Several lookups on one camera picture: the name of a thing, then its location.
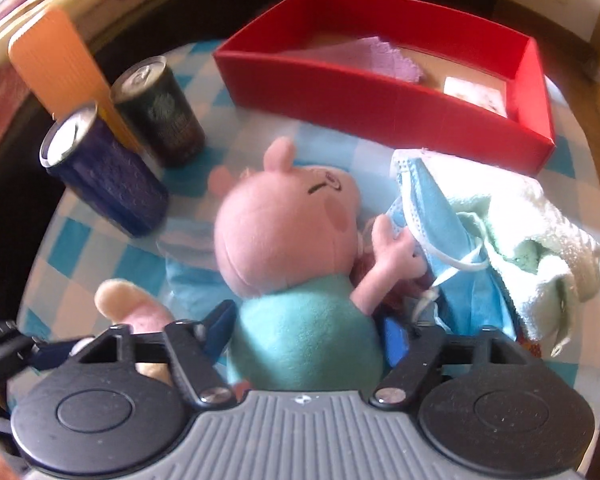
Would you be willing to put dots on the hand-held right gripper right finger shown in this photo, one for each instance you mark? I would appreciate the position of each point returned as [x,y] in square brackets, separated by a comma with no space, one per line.
[392,337]

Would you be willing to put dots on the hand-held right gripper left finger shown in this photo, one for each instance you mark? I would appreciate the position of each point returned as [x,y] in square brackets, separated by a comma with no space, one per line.
[224,322]

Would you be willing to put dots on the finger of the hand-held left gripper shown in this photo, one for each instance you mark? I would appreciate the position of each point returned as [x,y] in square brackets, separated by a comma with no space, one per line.
[55,355]

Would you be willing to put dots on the pink pig plush toy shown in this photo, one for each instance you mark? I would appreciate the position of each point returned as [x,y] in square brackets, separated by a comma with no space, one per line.
[280,230]

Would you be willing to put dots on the light green towel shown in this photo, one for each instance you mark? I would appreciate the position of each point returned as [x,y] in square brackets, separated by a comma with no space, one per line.
[530,200]

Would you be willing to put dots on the red cardboard box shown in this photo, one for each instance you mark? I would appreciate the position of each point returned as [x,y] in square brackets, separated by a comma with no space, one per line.
[380,105]

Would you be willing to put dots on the blue checkered tablecloth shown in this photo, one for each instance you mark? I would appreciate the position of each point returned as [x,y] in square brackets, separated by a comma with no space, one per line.
[70,240]

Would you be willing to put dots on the blue face mask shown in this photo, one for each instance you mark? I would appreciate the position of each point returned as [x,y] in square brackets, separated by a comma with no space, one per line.
[440,215]

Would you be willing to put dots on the blue drink can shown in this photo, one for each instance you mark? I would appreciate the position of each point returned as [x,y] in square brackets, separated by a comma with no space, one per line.
[115,180]

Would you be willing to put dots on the dark green drink can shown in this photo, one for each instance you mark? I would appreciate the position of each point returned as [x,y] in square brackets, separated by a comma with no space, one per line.
[165,115]

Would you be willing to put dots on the purple cloth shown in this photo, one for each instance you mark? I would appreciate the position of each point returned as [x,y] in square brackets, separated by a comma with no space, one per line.
[365,57]

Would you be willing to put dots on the orange ribbed board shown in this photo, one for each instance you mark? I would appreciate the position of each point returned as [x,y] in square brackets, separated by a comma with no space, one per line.
[50,55]

